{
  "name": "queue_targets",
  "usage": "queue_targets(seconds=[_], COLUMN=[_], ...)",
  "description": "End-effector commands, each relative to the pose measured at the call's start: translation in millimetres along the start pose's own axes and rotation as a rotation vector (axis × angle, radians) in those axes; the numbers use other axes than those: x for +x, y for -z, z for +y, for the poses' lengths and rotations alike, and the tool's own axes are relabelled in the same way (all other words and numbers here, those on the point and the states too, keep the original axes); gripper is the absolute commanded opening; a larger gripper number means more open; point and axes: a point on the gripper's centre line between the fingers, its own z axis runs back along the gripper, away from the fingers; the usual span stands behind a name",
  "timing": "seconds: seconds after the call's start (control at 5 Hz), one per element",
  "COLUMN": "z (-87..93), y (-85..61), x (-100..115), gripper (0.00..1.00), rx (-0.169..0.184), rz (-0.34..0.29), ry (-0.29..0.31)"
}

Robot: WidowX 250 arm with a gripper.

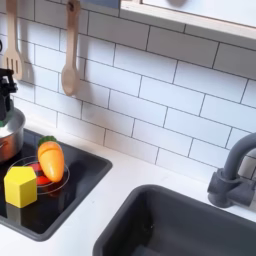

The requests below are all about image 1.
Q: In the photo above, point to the white toy microwave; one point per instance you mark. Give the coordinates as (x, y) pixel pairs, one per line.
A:
(213, 8)

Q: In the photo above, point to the wooden microwave shelf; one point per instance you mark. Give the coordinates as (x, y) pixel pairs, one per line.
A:
(186, 20)

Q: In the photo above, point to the orange toy carrot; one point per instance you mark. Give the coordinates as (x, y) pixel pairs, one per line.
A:
(51, 160)

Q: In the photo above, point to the wooden spoon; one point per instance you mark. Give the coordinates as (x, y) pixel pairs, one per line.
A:
(70, 73)

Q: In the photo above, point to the slotted wooden spatula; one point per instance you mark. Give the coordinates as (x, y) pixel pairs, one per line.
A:
(12, 58)

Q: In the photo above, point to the green block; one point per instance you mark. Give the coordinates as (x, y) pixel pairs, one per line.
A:
(6, 122)

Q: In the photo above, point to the black toy stove top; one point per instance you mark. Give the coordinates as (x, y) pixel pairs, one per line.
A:
(70, 186)

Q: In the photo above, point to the yellow block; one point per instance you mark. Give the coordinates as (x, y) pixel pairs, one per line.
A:
(20, 186)

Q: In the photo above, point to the steel pot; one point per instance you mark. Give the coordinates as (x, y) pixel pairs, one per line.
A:
(10, 136)

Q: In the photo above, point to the dark grey sink basin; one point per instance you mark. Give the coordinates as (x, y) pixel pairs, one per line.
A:
(186, 226)

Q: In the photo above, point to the dark grey tap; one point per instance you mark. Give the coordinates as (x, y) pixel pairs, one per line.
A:
(233, 180)

